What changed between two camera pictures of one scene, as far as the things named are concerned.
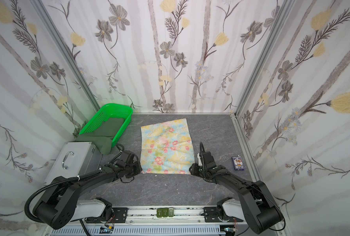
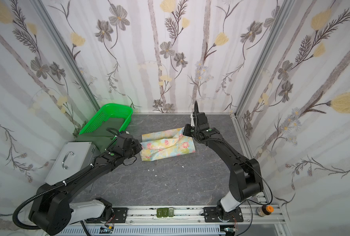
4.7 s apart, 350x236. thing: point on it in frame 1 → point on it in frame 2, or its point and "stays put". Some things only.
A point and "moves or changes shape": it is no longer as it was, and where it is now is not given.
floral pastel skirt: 166,148 moves or changes shape
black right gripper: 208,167 → 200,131
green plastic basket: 106,110 stays put
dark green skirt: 103,135 stays put
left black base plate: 117,215 stays put
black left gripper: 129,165 → 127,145
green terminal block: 165,212 stays put
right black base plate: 211,215 stays put
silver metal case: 76,158 stays put
